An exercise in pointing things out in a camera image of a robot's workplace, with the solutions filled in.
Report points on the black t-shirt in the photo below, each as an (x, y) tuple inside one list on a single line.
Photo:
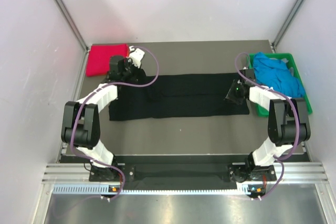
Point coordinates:
[(177, 96)]

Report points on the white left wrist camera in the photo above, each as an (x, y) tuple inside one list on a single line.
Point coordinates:
[(136, 55)]

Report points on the aluminium frame rail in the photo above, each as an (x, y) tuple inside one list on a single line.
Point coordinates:
[(294, 173)]

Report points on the folded pink t-shirt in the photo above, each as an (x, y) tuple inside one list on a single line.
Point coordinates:
[(99, 57)]

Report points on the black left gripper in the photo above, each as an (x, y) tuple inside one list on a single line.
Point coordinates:
[(128, 61)]

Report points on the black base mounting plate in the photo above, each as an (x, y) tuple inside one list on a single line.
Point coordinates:
[(222, 171)]

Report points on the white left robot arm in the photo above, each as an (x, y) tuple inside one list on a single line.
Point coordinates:
[(81, 124)]

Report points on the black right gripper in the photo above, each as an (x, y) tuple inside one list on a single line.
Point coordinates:
[(230, 95)]

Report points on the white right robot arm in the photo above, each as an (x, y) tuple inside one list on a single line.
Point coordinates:
[(288, 126)]

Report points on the blue t-shirt in bin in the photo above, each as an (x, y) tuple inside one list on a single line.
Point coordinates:
[(272, 72)]

